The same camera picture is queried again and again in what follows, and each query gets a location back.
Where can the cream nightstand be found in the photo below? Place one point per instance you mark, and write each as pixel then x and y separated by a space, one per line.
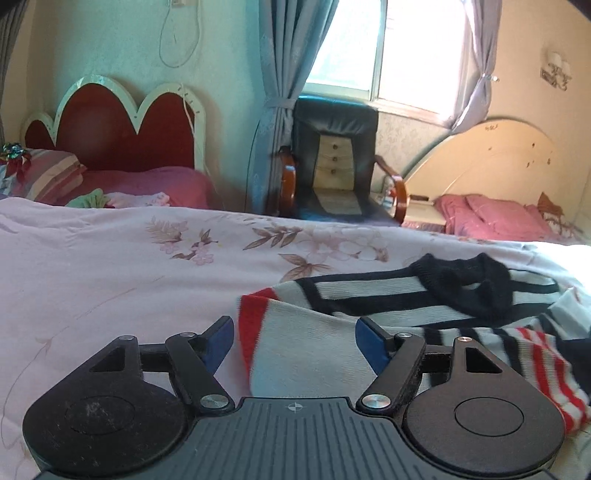
pixel 425 213

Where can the floral pink bed sheet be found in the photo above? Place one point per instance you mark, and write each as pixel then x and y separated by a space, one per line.
pixel 115 267

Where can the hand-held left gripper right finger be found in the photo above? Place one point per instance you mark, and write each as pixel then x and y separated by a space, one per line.
pixel 369 341

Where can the pale lilac curtain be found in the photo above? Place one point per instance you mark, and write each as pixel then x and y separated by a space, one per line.
pixel 478 60

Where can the black armchair with wooden arms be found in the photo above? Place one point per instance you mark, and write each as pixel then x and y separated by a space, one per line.
pixel 332 138

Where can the magenta bedding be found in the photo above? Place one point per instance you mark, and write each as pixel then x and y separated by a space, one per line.
pixel 157 182

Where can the red headboard with white frame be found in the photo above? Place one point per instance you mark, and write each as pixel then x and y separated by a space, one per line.
pixel 115 134

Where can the bright window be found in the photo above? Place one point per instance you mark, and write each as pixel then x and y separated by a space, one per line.
pixel 406 50

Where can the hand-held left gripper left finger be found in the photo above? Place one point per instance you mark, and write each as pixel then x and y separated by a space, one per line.
pixel 220 339

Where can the striped knit sweater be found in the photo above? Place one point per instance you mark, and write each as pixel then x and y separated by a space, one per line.
pixel 295 341

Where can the pink striped pillow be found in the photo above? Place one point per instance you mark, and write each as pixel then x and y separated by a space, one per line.
pixel 46 173

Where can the cream arched headboard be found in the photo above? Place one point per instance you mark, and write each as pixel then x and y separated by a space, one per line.
pixel 498 157

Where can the green cloth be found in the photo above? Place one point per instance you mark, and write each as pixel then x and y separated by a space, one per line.
pixel 90 199

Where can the blue-grey curtain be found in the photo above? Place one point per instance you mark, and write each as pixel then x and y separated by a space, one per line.
pixel 281 69

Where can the grey curtain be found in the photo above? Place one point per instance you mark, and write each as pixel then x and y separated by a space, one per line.
pixel 11 50

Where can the shiny ribbon bow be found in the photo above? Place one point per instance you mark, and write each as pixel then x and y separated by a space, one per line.
pixel 13 154

